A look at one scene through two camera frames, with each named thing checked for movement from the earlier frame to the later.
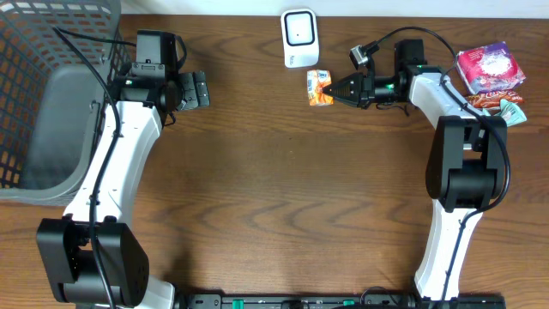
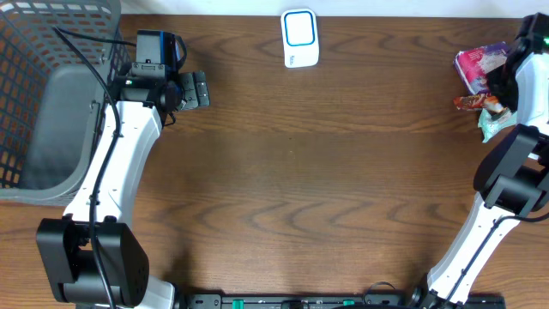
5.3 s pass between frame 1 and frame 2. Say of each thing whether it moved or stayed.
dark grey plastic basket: stayed
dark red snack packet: stayed
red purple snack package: stayed
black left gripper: stayed
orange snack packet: moved
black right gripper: moved
